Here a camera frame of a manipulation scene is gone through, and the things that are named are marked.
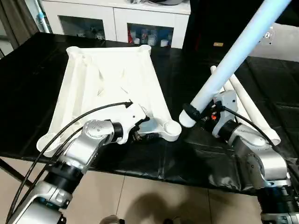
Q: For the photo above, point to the white plastic table top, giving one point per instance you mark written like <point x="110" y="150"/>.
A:
<point x="112" y="84"/>

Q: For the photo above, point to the white plastic table leg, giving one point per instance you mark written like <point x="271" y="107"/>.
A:
<point x="233" y="56"/>
<point x="256" y="109"/>
<point x="214" y="70"/>
<point x="244" y="112"/>

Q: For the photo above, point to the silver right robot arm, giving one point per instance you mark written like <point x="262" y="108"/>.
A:
<point x="259" y="158"/>

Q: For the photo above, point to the small yellow label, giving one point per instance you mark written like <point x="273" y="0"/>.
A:
<point x="218" y="45"/>

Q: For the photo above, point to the light grey cushion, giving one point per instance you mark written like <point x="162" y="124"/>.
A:
<point x="285" y="44"/>

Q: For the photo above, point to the white glass-door cabinet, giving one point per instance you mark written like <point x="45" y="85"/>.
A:
<point x="117" y="18"/>

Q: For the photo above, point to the black work mat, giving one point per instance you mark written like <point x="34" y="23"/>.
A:
<point x="28" y="84"/>

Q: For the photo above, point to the black stand leg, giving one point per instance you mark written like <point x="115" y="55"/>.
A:
<point x="14" y="171"/>

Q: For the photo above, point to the grey curtain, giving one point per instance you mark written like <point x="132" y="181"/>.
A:
<point x="14" y="18"/>

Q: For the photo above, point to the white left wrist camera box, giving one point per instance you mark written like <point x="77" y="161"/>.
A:
<point x="135" y="112"/>

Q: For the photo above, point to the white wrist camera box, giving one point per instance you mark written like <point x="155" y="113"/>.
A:
<point x="226" y="105"/>
<point x="135" y="112"/>

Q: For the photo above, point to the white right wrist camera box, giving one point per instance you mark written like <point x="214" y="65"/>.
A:
<point x="226" y="105"/>

